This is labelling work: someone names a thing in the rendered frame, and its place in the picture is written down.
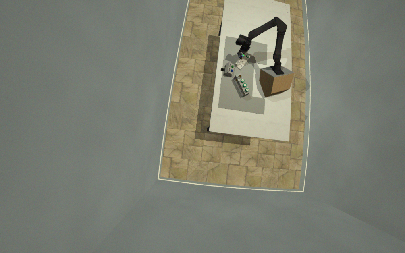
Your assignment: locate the grey sloping control panel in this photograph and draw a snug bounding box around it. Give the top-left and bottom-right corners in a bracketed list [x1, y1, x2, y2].
[221, 62, 234, 77]

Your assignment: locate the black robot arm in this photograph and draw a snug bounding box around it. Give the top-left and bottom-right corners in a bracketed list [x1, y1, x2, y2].
[235, 17, 287, 75]

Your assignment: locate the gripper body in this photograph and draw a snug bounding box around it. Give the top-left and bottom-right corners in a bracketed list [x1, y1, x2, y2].
[238, 47, 250, 55]

